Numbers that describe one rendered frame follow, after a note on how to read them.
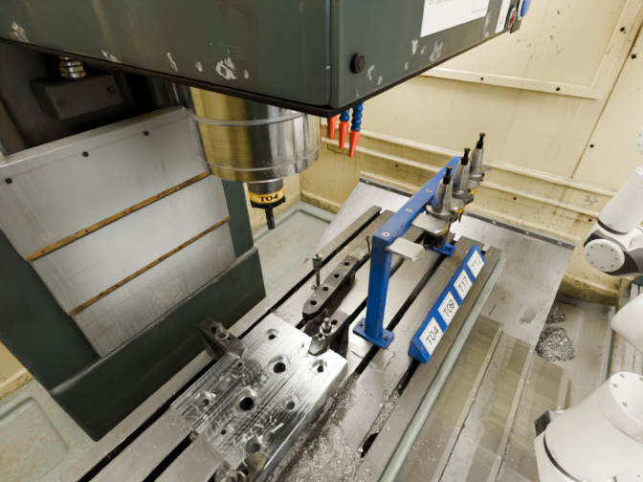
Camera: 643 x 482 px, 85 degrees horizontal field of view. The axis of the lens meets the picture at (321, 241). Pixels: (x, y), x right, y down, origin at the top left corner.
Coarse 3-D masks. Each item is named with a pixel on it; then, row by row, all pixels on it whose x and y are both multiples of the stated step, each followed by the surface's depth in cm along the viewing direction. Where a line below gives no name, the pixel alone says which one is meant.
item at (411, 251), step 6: (396, 240) 73; (402, 240) 73; (390, 246) 72; (396, 246) 71; (402, 246) 71; (408, 246) 71; (414, 246) 71; (420, 246) 71; (390, 252) 71; (396, 252) 70; (402, 252) 70; (408, 252) 70; (414, 252) 70; (420, 252) 70; (408, 258) 69; (414, 258) 68; (420, 258) 69
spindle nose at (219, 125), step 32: (192, 96) 36; (224, 96) 34; (192, 128) 39; (224, 128) 37; (256, 128) 36; (288, 128) 38; (320, 128) 43; (224, 160) 39; (256, 160) 38; (288, 160) 40
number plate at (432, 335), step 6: (432, 318) 89; (432, 324) 89; (426, 330) 87; (432, 330) 88; (438, 330) 90; (426, 336) 86; (432, 336) 88; (438, 336) 89; (426, 342) 86; (432, 342) 87; (426, 348) 86; (432, 348) 87
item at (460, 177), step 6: (468, 162) 84; (456, 168) 84; (462, 168) 83; (468, 168) 83; (456, 174) 84; (462, 174) 83; (468, 174) 84; (456, 180) 85; (462, 180) 84; (456, 186) 85; (462, 186) 85
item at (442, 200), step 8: (440, 184) 76; (448, 184) 76; (440, 192) 77; (448, 192) 76; (432, 200) 80; (440, 200) 78; (448, 200) 77; (432, 208) 80; (440, 208) 78; (448, 208) 79
